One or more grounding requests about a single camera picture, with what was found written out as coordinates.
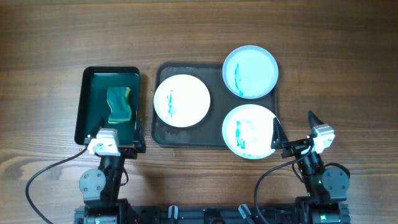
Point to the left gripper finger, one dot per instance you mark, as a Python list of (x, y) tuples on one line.
[(139, 141), (96, 129)]

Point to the light blue plate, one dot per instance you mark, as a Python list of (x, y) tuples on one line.
[(250, 72)]

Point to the dark grey serving tray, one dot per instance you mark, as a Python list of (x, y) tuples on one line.
[(207, 133)]

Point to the black rectangular water tray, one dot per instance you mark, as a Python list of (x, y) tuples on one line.
[(93, 101)]

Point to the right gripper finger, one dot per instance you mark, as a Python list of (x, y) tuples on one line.
[(313, 120), (279, 138)]

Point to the white plate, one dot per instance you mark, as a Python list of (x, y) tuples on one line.
[(247, 131), (182, 101)]

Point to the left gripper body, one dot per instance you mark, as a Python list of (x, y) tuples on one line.
[(127, 150)]

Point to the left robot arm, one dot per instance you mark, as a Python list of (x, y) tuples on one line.
[(100, 187)]

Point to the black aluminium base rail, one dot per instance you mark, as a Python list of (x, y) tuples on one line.
[(211, 214)]

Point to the green yellow sponge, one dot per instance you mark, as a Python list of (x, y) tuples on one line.
[(117, 98)]

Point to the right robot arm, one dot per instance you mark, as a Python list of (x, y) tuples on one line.
[(326, 184)]

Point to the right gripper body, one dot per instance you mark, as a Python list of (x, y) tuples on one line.
[(296, 147)]

